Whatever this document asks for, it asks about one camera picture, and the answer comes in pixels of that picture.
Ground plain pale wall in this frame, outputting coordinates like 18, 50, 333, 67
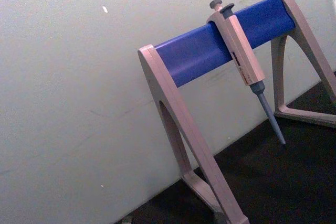
0, 0, 336, 224

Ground beige pipette stand, blue bar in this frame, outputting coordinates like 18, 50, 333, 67
137, 0, 336, 224

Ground beige pipette with grey shaft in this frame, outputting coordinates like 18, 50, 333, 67
206, 0, 287, 145

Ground black table cloth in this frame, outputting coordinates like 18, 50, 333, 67
114, 70, 336, 224

